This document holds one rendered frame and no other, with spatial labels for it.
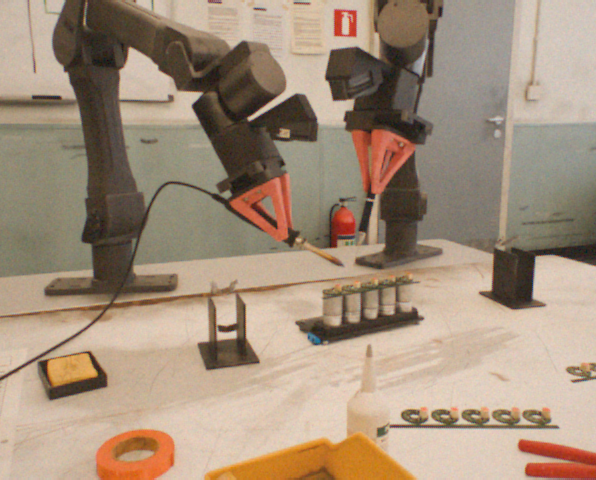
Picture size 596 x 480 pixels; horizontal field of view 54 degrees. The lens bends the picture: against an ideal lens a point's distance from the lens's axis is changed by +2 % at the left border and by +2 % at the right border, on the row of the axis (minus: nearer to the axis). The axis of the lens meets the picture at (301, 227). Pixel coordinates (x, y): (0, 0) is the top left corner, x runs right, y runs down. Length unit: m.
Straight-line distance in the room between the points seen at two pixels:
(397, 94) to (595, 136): 4.14
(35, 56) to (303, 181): 1.55
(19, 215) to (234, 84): 2.64
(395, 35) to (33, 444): 0.54
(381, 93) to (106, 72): 0.44
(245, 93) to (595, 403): 0.49
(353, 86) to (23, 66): 2.64
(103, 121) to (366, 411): 0.64
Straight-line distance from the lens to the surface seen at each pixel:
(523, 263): 0.94
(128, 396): 0.63
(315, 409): 0.58
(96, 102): 0.95
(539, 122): 4.46
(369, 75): 0.71
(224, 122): 0.73
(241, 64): 0.70
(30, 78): 3.21
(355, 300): 0.73
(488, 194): 4.16
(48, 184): 3.25
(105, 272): 0.97
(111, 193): 0.93
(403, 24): 0.70
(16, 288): 1.06
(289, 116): 0.71
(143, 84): 3.23
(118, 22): 0.89
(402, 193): 1.09
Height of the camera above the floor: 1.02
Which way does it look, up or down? 10 degrees down
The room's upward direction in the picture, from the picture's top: straight up
